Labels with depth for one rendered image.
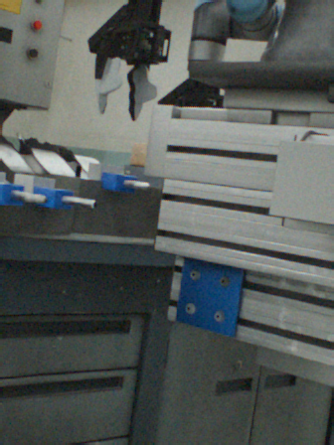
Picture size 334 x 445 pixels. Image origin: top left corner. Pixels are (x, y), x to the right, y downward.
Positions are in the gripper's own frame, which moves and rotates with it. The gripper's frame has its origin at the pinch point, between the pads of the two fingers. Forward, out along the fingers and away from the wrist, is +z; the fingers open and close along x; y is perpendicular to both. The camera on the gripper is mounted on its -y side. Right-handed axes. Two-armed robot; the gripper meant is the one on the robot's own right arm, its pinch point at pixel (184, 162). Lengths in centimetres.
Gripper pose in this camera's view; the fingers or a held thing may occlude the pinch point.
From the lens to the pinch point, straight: 151.1
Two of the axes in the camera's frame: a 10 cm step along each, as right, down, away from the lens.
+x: 7.3, 0.7, 6.8
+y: 6.7, 1.3, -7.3
